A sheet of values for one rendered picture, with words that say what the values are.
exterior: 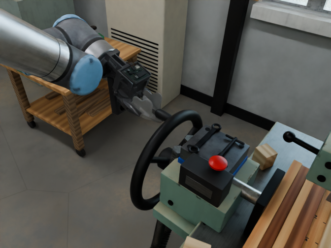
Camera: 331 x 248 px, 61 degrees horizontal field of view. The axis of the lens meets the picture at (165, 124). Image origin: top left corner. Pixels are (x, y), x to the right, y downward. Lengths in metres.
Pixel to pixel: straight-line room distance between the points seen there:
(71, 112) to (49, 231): 0.63
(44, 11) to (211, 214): 2.21
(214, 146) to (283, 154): 0.23
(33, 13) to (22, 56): 1.92
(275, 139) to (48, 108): 1.62
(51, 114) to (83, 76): 1.39
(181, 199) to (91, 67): 0.33
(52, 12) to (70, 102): 1.10
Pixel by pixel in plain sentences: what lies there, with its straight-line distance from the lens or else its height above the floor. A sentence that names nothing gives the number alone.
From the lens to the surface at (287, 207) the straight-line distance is 0.53.
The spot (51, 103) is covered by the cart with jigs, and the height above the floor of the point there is 0.18.
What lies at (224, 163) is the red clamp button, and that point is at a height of 1.02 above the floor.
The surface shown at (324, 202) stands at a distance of 0.59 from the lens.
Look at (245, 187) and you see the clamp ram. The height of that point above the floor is 0.96.
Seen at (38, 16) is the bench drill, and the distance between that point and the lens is 2.48.
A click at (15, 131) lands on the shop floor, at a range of 2.24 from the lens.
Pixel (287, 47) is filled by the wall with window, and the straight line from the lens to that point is 1.92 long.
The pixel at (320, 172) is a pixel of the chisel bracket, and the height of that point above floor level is 1.03.
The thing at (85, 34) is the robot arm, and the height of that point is 1.06.
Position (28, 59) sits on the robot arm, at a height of 1.12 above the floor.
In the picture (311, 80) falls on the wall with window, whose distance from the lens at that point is 1.96.
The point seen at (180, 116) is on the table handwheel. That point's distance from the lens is 0.65.
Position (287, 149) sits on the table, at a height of 0.90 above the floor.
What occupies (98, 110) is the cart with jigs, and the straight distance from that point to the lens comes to 1.92.
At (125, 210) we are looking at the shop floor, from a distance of 1.61.
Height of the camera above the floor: 1.35
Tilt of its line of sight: 40 degrees down
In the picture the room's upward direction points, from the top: 3 degrees clockwise
